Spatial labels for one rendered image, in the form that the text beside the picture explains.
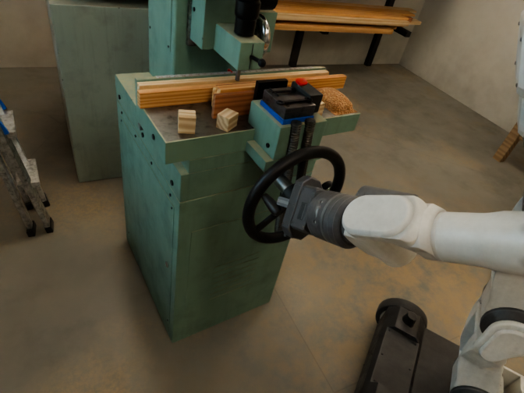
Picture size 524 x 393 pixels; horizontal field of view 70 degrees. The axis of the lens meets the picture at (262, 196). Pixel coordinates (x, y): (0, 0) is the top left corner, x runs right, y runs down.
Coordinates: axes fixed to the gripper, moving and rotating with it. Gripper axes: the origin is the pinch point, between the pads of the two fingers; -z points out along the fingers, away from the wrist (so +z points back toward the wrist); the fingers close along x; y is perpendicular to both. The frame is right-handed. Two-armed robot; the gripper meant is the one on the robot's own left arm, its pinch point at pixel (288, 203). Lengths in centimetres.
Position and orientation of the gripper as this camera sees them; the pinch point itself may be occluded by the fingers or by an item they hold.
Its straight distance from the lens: 76.3
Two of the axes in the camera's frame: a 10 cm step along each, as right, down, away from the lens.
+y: -7.9, -2.6, -5.5
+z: 5.3, 1.6, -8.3
